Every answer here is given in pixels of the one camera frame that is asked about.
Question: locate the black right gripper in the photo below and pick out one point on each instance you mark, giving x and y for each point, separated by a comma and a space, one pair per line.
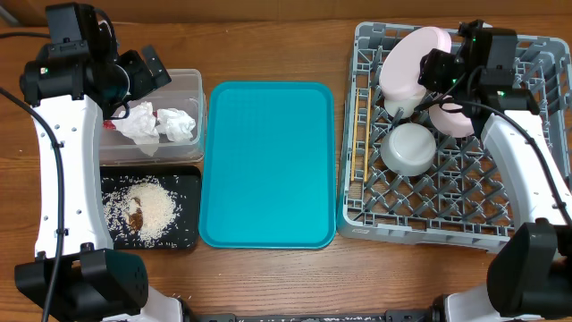
434, 72

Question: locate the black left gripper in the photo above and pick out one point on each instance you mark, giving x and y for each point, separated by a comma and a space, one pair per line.
133, 62

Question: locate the large white plate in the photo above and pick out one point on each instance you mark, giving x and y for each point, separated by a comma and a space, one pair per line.
401, 68

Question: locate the white cup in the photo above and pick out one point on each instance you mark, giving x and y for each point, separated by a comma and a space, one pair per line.
407, 105

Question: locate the white tissue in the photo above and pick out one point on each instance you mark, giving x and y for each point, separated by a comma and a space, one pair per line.
144, 126

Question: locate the small pink plate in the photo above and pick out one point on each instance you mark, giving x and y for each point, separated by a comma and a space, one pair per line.
455, 125

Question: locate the grey bowl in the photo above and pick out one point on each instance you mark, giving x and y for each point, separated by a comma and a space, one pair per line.
408, 149

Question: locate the teal plastic tray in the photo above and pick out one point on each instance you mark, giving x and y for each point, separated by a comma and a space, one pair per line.
269, 178

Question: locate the brown food piece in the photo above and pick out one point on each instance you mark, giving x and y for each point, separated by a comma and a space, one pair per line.
135, 214

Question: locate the white rice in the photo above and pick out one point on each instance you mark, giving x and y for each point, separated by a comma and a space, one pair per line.
159, 208

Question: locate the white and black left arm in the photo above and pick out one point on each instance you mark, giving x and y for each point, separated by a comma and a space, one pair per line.
77, 274

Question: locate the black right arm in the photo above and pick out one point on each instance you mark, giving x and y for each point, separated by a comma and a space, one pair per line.
530, 278

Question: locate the black tray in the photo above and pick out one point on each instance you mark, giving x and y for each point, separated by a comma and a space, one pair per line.
182, 179

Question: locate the grey dish rack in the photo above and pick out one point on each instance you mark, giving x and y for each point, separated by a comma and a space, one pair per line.
461, 200

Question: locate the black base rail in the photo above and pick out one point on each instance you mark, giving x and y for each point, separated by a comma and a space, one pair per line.
391, 315

